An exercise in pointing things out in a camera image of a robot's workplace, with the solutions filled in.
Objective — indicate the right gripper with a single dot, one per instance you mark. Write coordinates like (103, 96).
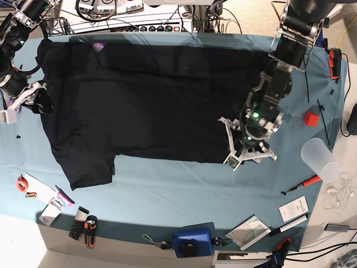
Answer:
(15, 85)

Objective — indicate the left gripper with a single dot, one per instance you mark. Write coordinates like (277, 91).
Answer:
(255, 126)

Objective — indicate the black t-shirt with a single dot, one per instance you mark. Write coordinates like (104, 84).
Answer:
(156, 102)

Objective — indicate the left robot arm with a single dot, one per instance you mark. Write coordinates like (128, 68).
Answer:
(300, 25)

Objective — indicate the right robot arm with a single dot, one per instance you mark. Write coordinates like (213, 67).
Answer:
(15, 30)

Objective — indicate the red cube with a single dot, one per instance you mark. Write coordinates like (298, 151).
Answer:
(311, 119)

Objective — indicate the teal table cloth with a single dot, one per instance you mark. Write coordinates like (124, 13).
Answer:
(157, 197)

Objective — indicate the translucent plastic cup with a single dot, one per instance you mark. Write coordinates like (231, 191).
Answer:
(317, 156)

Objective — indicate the orange tape roll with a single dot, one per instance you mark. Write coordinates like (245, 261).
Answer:
(22, 184)

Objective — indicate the orange black screwdriver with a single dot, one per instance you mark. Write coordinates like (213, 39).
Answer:
(305, 183)

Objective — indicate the short black rod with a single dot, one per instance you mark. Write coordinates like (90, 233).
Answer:
(321, 108)

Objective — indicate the white printed card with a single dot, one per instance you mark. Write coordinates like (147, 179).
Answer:
(294, 209)

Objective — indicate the folded map booklet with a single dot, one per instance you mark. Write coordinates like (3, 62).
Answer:
(248, 232)

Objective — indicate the small brass battery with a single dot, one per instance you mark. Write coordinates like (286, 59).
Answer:
(31, 195)

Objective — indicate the long black rod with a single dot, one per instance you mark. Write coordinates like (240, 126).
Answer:
(307, 87)

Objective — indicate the white paper sheet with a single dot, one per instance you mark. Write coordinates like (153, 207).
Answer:
(43, 192)

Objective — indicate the black white marker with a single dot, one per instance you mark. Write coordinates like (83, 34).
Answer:
(289, 225)

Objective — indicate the black computer mouse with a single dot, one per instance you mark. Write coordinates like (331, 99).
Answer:
(351, 125)

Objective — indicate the white packaged card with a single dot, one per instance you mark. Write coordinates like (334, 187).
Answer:
(52, 210)

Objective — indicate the white earphones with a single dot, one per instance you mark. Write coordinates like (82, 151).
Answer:
(340, 192)

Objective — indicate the blue plastic box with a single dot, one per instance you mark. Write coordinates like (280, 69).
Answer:
(192, 243)

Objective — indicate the blue orange bottom clamp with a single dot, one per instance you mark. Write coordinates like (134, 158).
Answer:
(277, 258)

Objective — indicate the grey usb hub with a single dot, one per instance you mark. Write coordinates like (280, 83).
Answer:
(334, 227)

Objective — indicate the orange black clamp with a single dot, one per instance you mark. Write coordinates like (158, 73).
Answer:
(335, 57)

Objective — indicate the metal carabiner keyring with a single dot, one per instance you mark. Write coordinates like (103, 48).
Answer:
(163, 245)

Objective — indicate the orange black pliers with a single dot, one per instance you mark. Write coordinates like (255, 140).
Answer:
(90, 230)

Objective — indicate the black remote control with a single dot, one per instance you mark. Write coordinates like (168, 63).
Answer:
(78, 224)

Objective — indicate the black clip with ring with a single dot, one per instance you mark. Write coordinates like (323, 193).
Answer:
(219, 242)

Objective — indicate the power strip with red switch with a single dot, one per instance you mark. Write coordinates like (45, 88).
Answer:
(148, 28)

